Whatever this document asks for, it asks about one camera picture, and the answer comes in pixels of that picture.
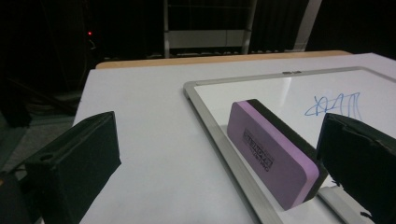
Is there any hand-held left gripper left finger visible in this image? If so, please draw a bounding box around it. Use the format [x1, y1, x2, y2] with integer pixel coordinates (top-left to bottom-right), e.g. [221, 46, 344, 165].
[23, 111, 122, 224]

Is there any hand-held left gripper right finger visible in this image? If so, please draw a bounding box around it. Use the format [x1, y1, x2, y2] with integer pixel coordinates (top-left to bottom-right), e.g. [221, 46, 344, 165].
[316, 112, 396, 224]

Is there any purple whiteboard eraser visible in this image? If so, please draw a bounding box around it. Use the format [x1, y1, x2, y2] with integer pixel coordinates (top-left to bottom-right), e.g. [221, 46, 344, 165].
[226, 98, 329, 211]

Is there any silver framed whiteboard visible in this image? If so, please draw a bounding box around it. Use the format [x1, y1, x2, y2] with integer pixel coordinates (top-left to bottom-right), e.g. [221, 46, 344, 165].
[182, 65, 396, 224]

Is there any white table cover sheet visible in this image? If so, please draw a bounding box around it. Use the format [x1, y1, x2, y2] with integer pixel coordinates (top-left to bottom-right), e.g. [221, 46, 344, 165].
[73, 52, 396, 224]

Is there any dark equipment with red light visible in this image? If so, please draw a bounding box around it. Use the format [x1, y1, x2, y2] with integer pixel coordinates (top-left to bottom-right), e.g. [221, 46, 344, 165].
[83, 27, 97, 52]

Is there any white metal stand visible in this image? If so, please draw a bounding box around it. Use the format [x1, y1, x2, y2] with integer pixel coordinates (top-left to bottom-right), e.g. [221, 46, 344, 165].
[163, 0, 259, 59]

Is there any white slanted metal post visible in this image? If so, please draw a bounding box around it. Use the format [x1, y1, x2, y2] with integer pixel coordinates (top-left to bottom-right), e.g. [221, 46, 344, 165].
[292, 0, 323, 52]

